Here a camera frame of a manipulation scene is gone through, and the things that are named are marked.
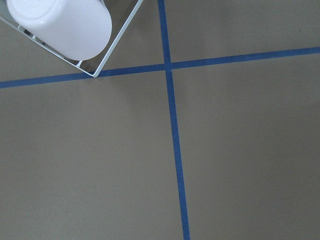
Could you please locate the white plastic cup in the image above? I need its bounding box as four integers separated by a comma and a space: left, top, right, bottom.
6, 0, 112, 61

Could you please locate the white wire cup rack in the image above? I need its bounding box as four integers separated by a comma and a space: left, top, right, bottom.
0, 0, 143, 78

